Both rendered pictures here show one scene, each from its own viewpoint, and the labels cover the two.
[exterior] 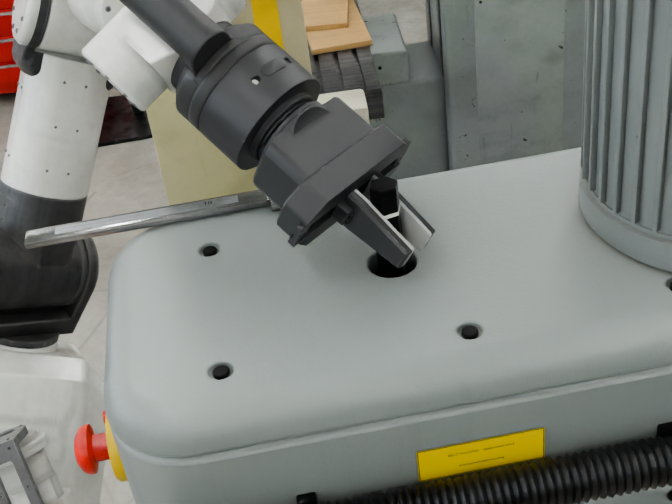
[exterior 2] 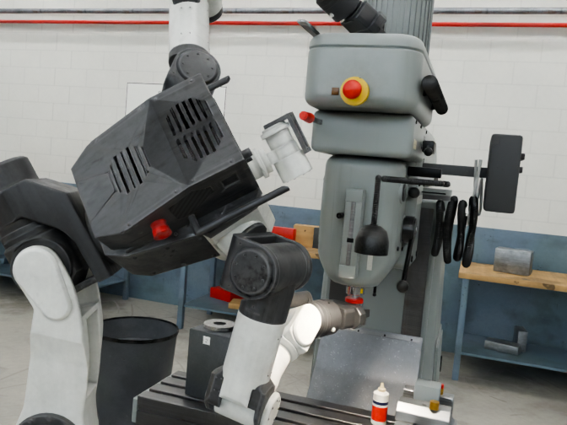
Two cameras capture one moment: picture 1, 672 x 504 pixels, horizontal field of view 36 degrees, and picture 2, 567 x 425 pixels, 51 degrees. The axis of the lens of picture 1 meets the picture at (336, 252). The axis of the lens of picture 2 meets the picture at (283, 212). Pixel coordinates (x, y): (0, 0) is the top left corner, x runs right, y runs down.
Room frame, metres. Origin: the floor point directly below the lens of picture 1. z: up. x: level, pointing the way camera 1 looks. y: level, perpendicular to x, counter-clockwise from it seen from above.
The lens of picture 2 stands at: (0.24, 1.42, 1.59)
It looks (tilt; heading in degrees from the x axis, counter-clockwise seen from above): 4 degrees down; 292
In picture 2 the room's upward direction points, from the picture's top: 5 degrees clockwise
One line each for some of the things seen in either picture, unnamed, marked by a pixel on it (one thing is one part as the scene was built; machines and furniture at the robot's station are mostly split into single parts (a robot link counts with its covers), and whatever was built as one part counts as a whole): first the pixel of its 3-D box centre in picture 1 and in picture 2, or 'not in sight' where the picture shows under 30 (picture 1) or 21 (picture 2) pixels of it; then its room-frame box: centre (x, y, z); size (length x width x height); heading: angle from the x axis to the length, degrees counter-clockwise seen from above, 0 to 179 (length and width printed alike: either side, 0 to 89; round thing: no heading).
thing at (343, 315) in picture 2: not in sight; (331, 316); (0.65, 0.05, 1.23); 0.13 x 0.12 x 0.10; 161
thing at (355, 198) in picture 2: not in sight; (352, 233); (0.61, 0.07, 1.45); 0.04 x 0.04 x 0.21; 4
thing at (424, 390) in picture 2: not in sight; (427, 395); (0.41, -0.06, 1.05); 0.06 x 0.05 x 0.06; 3
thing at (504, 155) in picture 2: not in sight; (504, 174); (0.31, -0.37, 1.62); 0.20 x 0.09 x 0.21; 94
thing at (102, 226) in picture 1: (172, 213); (316, 34); (0.72, 0.13, 1.89); 0.24 x 0.04 x 0.01; 94
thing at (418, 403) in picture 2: not in sight; (423, 412); (0.41, 0.00, 1.03); 0.12 x 0.06 x 0.04; 3
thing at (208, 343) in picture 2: not in sight; (232, 362); (0.94, -0.02, 1.04); 0.22 x 0.12 x 0.20; 176
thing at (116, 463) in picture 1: (126, 442); (354, 91); (0.60, 0.19, 1.76); 0.06 x 0.02 x 0.06; 4
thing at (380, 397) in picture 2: not in sight; (380, 402); (0.54, -0.09, 0.99); 0.04 x 0.04 x 0.11
